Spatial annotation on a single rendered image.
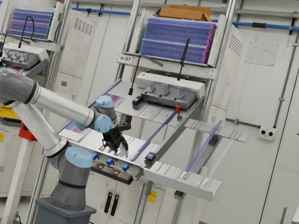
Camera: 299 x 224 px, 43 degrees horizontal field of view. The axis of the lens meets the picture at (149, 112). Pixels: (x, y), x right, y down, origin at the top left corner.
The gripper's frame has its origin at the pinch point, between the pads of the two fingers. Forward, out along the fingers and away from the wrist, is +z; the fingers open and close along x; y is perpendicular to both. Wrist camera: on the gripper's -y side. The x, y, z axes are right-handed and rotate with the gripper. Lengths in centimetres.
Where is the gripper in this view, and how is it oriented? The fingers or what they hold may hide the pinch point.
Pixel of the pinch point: (121, 153)
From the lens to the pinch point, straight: 196.8
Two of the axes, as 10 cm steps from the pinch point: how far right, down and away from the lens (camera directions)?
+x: 8.2, 2.1, -5.3
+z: 1.6, 8.1, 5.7
